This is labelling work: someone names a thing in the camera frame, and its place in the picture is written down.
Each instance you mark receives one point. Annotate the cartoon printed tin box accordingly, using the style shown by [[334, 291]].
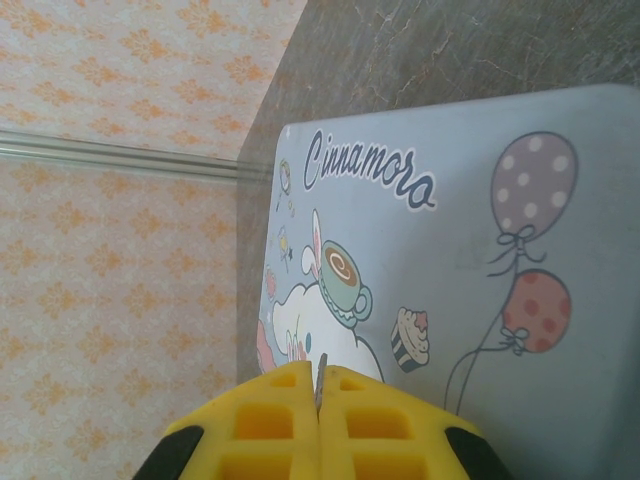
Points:
[[450, 250]]

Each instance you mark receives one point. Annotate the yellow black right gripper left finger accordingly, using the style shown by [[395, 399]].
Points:
[[260, 430]]

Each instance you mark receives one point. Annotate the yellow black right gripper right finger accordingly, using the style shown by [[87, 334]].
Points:
[[380, 430]]

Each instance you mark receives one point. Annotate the aluminium frame post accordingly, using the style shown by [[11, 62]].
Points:
[[100, 155]]

